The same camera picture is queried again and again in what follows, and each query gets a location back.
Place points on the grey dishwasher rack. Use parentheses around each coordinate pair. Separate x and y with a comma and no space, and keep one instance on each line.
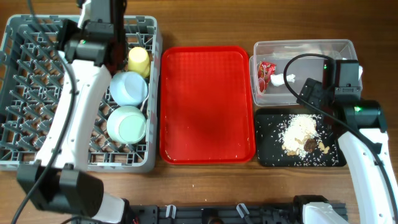
(31,85)

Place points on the red strawberry candy wrapper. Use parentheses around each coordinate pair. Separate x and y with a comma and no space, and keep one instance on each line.
(264,72)

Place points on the brown food scraps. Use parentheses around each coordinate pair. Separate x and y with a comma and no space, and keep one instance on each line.
(301,147)

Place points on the white napkin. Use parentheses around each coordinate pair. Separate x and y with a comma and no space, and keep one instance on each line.
(278,80)

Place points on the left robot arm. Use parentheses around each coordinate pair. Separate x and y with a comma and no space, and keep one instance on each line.
(91,51)

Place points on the black plastic tray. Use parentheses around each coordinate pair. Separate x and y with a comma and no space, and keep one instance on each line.
(270,149)

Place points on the red plastic tray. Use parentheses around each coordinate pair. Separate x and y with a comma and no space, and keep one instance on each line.
(206,113)

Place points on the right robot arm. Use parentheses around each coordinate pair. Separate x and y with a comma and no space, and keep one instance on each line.
(361,133)

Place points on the yellow plastic cup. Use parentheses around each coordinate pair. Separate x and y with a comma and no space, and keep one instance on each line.
(138,61)

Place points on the pile of white rice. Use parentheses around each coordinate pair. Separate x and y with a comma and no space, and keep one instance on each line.
(298,130)

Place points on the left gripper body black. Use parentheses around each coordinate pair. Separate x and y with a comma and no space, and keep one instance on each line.
(122,46)

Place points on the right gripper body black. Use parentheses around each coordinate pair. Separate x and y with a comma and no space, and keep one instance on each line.
(310,90)

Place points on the green bowl with rice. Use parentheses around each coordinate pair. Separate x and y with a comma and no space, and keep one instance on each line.
(126,125)

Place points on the clear plastic bin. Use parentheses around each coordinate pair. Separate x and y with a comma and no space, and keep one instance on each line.
(280,52)

